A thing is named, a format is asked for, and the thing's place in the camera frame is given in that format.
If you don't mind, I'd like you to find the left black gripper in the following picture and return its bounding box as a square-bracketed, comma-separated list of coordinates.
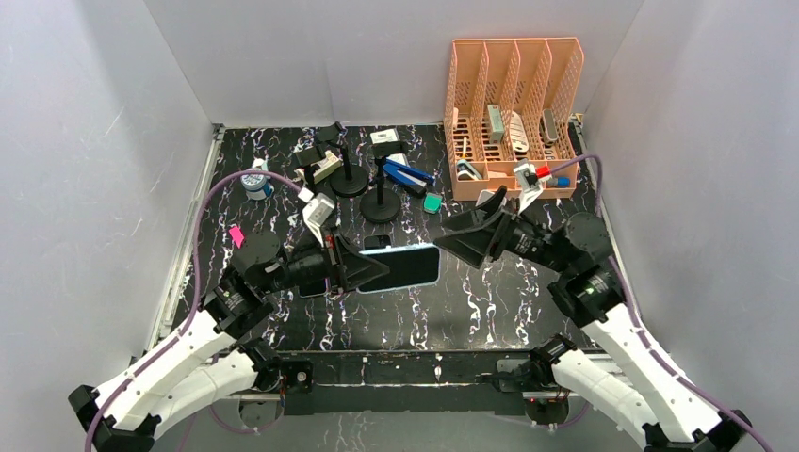
[261, 223, 391, 294]

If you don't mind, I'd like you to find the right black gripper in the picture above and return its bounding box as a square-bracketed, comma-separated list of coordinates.
[432, 186, 572, 275]

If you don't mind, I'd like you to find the light blue phone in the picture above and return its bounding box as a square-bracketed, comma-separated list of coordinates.
[356, 243, 441, 294]

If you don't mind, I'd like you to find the black phone stand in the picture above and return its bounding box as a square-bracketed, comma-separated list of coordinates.
[359, 141, 408, 224]
[294, 146, 326, 194]
[315, 121, 369, 199]

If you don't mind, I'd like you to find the clear-case phone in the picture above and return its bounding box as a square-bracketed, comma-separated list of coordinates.
[363, 234, 392, 250]

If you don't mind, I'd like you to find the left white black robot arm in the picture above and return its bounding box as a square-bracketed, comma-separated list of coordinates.
[68, 231, 389, 451]

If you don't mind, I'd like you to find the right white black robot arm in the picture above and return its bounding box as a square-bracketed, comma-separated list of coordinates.
[433, 189, 750, 451]

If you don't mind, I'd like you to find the teal white eraser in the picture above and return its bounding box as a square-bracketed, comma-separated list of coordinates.
[422, 193, 443, 215]

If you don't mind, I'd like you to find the white ribbed item in organizer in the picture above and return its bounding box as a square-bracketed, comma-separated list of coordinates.
[509, 111, 530, 158]

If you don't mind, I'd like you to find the blue black stapler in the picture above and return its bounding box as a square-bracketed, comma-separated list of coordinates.
[383, 159, 435, 198]

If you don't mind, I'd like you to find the cream box with red label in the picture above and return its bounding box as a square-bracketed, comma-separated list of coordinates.
[313, 151, 343, 183]

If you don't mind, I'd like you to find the grey stapler in organizer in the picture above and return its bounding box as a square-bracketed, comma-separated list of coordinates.
[486, 104, 505, 144]

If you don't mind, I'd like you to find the grey item in organizer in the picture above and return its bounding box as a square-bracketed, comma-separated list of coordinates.
[539, 108, 559, 147]

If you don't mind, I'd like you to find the pink clip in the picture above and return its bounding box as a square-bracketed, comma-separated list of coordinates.
[228, 226, 246, 249]

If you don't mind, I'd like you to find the blue white jar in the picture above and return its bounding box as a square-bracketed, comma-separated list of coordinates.
[240, 158, 274, 201]

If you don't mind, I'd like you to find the orange file organizer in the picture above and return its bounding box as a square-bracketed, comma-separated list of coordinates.
[443, 37, 584, 202]

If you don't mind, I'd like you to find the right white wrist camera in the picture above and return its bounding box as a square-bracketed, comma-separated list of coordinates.
[514, 159, 552, 214]

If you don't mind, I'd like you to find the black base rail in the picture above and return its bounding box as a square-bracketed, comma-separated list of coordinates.
[236, 348, 631, 431]

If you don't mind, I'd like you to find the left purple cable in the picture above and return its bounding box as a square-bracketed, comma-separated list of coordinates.
[84, 169, 307, 452]

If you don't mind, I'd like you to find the purple cable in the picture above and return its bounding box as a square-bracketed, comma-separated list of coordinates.
[546, 154, 775, 452]
[84, 169, 307, 452]

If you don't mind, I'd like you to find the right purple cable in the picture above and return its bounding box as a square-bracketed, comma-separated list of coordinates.
[546, 154, 775, 452]

